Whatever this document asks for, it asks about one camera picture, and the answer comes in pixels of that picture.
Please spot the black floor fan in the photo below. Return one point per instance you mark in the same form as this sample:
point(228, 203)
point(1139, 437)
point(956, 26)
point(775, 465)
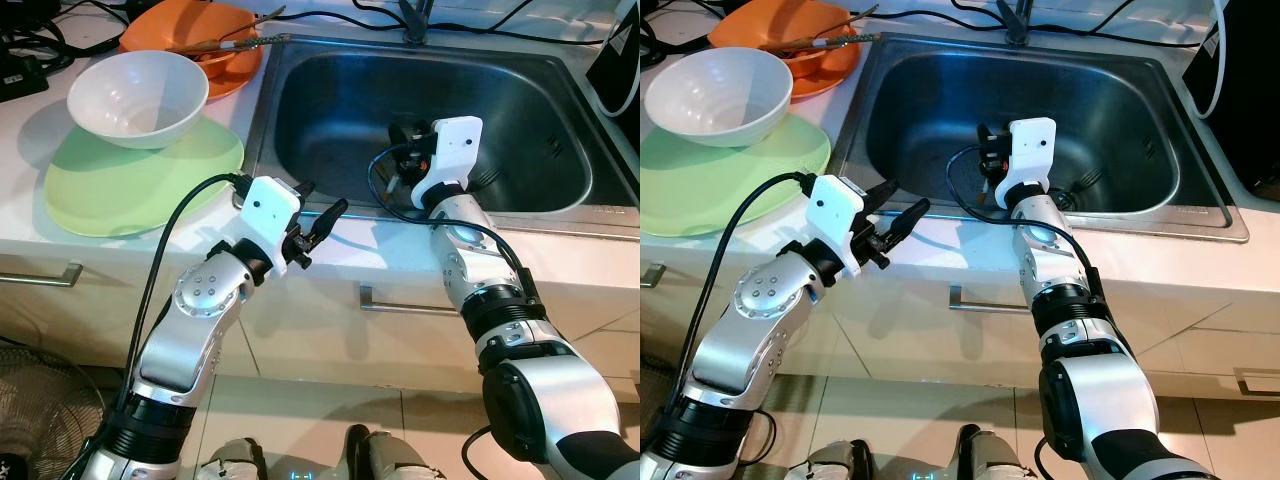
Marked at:
point(40, 410)

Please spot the stainless steel sink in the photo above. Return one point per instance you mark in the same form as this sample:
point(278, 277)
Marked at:
point(350, 120)
point(930, 120)

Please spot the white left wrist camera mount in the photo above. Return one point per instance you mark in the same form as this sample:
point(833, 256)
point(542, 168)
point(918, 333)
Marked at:
point(268, 215)
point(832, 215)

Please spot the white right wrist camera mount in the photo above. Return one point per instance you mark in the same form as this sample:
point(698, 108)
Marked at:
point(1030, 150)
point(455, 150)

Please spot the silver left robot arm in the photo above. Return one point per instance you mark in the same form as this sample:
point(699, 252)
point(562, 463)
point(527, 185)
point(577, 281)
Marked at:
point(190, 340)
point(760, 330)

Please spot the black appliance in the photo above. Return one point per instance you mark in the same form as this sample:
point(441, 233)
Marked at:
point(1250, 90)
point(612, 60)

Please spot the orange bowl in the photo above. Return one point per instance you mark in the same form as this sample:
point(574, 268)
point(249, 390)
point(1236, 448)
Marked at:
point(170, 25)
point(755, 25)

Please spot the white cabinet drawer front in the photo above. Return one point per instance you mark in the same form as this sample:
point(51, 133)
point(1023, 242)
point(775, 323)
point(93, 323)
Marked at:
point(662, 320)
point(400, 345)
point(975, 345)
point(100, 320)

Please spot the robot right leg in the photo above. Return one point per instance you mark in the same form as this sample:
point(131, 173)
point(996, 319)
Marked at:
point(390, 460)
point(1000, 460)

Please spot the robot left leg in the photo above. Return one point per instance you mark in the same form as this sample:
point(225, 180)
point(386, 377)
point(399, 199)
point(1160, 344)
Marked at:
point(230, 462)
point(838, 462)

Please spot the orange plate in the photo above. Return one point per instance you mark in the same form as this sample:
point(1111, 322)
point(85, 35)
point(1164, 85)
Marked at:
point(835, 78)
point(240, 78)

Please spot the light green plate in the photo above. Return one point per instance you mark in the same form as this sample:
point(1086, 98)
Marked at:
point(140, 190)
point(730, 190)

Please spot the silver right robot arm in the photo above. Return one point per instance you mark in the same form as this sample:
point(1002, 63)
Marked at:
point(1100, 400)
point(540, 400)

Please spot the brown silver utensil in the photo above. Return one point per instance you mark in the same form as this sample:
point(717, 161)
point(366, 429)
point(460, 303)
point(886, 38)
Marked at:
point(820, 40)
point(225, 40)

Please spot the robot leg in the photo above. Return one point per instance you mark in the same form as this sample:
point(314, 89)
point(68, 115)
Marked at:
point(390, 460)
point(1000, 460)
point(838, 462)
point(230, 462)

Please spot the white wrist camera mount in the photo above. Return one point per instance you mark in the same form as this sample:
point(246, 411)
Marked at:
point(268, 215)
point(832, 215)
point(1030, 150)
point(455, 150)

